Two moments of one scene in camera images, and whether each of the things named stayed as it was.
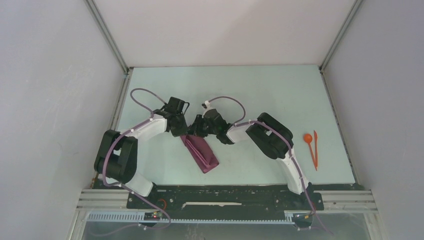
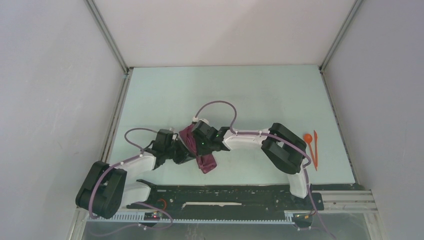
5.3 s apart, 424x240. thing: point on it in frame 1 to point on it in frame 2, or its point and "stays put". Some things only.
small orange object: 308,138 stays put
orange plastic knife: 316,136 stays put
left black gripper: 183,131 to 184,154
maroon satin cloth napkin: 200,152 stays put
